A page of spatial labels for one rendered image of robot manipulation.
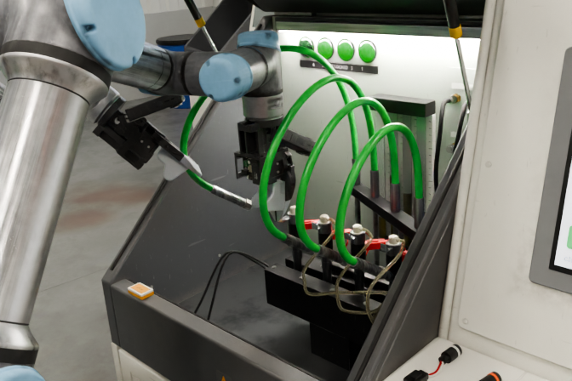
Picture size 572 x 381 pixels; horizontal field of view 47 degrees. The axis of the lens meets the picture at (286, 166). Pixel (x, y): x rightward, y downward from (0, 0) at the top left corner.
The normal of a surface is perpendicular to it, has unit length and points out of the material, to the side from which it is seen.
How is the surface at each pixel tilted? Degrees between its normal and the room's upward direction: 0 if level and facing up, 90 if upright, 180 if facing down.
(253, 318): 0
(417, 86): 90
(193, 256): 90
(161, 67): 94
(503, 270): 76
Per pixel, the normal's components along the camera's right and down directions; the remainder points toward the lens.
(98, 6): 0.93, -0.06
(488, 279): -0.69, 0.04
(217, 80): -0.40, 0.31
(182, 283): 0.72, 0.17
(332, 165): -0.69, 0.27
